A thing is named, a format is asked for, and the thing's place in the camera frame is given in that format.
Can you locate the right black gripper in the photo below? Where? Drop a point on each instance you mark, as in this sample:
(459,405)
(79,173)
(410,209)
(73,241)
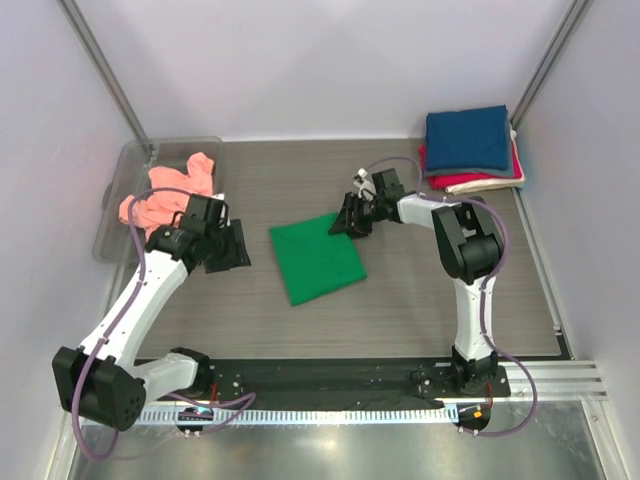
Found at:
(353,215)

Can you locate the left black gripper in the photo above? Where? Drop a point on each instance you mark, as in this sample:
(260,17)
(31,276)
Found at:
(226,248)

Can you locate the green t shirt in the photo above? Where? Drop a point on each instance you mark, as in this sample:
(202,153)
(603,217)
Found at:
(312,262)

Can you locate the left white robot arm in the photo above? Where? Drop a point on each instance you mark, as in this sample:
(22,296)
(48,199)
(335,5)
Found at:
(100,380)

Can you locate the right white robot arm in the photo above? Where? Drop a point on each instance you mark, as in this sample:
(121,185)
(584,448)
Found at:
(470,247)

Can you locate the salmon pink t shirt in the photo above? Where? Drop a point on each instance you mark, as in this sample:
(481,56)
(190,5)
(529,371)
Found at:
(172,189)

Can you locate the folded red t shirt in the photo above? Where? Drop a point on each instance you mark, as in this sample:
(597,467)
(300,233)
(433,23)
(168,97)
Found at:
(443,181)

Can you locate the folded cream t shirt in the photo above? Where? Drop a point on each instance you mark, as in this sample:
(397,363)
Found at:
(494,183)

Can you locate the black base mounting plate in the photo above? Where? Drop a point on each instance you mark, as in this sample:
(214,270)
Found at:
(347,382)

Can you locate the folded blue t shirt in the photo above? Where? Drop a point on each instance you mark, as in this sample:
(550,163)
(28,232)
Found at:
(493,115)

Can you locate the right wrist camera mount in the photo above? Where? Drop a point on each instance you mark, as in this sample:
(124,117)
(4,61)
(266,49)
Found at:
(365,187)

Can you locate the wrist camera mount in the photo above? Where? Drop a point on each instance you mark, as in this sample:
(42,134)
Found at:
(365,187)
(220,208)

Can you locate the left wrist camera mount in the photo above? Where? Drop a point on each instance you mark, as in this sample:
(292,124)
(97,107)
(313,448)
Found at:
(220,208)

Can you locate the slotted cable duct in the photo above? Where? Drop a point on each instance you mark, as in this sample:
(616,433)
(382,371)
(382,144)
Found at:
(181,415)

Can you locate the aluminium extrusion rail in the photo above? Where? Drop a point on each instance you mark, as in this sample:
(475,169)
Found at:
(555,381)

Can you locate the left corner aluminium post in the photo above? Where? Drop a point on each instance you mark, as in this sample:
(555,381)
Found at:
(89,42)

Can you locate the corner aluminium post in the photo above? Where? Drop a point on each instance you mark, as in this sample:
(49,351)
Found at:
(89,42)
(568,26)

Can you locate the right corner aluminium post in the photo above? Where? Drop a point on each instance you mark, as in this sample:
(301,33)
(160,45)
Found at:
(568,26)

